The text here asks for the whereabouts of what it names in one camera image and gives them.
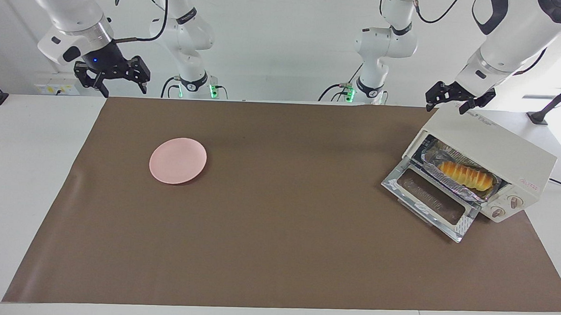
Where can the cream oven knob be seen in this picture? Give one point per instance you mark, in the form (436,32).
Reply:
(497,212)
(513,201)

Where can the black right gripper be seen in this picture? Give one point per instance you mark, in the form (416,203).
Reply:
(105,60)

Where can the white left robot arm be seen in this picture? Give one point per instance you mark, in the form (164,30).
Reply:
(513,39)

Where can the aluminium foil tray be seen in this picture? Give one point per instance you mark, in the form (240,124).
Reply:
(443,182)

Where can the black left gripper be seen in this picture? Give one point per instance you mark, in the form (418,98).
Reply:
(460,94)

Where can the black camera stand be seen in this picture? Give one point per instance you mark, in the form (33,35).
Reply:
(537,117)

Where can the pink round plate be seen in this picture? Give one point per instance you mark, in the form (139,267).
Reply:
(177,161)

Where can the white wall socket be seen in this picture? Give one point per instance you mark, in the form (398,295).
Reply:
(47,89)

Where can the yellow ridged bread loaf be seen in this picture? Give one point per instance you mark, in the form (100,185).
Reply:
(466,175)

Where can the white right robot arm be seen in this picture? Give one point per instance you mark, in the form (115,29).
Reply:
(71,10)

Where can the brown table mat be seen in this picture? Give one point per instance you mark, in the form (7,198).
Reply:
(282,232)

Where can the green lit base connector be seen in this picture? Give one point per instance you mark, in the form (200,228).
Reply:
(212,91)
(349,93)

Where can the glass oven door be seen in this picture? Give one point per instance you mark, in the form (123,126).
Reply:
(403,192)

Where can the cream toaster oven body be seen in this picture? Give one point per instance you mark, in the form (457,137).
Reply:
(491,141)

